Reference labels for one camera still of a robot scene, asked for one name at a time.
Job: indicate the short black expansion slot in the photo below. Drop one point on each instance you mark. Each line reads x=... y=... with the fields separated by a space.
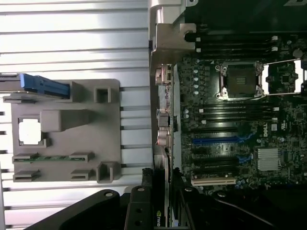
x=201 y=151

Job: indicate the silver socket cover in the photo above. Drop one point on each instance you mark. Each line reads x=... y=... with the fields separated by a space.
x=265 y=79

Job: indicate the white expansion slot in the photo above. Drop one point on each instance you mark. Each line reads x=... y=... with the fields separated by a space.
x=213 y=182

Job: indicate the silver finned heatsink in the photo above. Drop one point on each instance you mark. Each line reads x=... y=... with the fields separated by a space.
x=268 y=159

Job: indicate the green Dell motherboard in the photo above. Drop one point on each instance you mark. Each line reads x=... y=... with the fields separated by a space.
x=295 y=143

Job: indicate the long black expansion slot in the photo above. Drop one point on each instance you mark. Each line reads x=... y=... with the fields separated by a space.
x=216 y=131
x=216 y=171
x=216 y=161

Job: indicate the blue expansion slot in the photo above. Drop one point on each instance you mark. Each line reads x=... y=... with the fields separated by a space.
x=216 y=141

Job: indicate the grey parts rack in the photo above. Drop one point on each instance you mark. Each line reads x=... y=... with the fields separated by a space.
x=72 y=143

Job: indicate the round coin cell battery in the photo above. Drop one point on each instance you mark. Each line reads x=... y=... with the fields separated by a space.
x=298 y=52

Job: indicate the CPU socket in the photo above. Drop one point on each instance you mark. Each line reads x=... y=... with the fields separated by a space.
x=239 y=80

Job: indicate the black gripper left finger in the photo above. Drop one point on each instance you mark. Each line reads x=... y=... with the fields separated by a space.
x=139 y=208

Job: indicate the disk drive with blue caddy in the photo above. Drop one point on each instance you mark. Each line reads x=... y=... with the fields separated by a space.
x=48 y=86

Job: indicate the silver CPU chip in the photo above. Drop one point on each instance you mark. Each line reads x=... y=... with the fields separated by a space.
x=30 y=131

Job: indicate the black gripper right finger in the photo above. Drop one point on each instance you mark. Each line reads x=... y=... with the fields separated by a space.
x=196 y=208

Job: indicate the silver open PC case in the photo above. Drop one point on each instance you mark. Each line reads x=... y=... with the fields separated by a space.
x=165 y=9

